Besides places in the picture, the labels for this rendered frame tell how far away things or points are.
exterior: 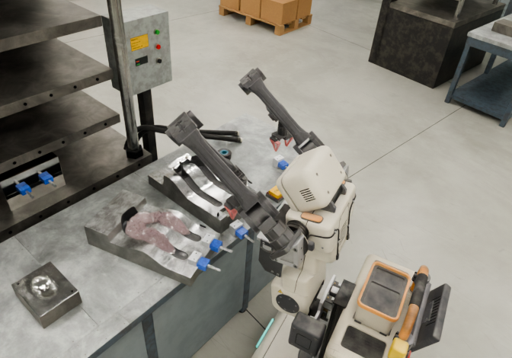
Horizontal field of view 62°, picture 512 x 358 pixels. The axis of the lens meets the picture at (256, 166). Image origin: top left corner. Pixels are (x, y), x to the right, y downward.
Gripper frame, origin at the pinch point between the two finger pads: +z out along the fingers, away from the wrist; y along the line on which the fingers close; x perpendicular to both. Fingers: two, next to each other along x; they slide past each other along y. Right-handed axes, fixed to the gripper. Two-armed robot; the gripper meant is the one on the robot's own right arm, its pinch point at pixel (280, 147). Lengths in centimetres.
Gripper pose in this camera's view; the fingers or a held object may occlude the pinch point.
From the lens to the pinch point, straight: 226.4
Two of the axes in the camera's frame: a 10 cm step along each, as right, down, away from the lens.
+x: 6.5, 4.9, -5.9
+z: -0.5, 7.9, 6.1
